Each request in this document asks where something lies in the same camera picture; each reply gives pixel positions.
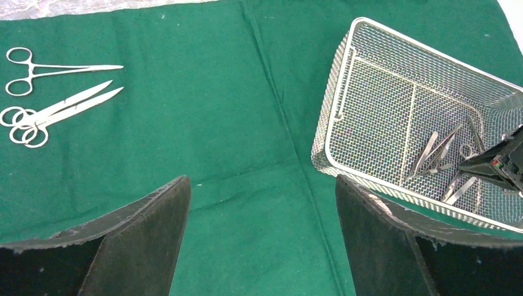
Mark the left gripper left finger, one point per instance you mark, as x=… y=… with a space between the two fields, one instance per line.
x=130 y=251

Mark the surgical scissors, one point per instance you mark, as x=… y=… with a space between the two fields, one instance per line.
x=29 y=127
x=19 y=116

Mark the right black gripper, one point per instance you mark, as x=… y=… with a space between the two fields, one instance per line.
x=501 y=165

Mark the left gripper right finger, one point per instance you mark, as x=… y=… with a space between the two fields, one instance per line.
x=393 y=250

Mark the surgical forceps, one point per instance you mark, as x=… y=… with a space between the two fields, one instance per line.
x=35 y=70

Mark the wire mesh instrument tray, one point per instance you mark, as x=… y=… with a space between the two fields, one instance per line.
x=386 y=94

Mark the green surgical drape cloth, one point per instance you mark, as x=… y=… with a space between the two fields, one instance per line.
x=227 y=93

